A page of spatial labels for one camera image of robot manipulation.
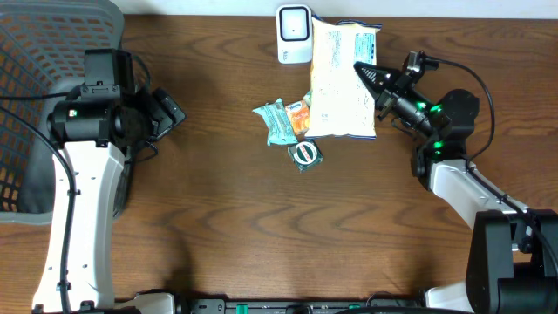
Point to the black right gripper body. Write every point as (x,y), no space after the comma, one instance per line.
(388,98)

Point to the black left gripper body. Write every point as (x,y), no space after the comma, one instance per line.
(163,112)

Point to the yellow antibacterial wipes bag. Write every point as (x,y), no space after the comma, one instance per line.
(340,104)

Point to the orange tissue pack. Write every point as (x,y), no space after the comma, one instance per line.
(299,116)

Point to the dark green Zam-Buk box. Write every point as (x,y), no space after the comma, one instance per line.
(305,155)

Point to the light teal wipes pack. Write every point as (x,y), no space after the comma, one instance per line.
(280,131)

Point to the green white tissue pack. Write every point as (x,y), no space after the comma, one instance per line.
(307,98)

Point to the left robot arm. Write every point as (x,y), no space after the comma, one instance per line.
(94,133)

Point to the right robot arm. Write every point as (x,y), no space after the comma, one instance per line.
(512,262)

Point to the white barcode scanner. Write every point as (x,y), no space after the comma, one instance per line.
(294,34)

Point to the dark grey plastic basket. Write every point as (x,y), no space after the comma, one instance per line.
(43,46)

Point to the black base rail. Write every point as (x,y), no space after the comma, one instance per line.
(221,306)

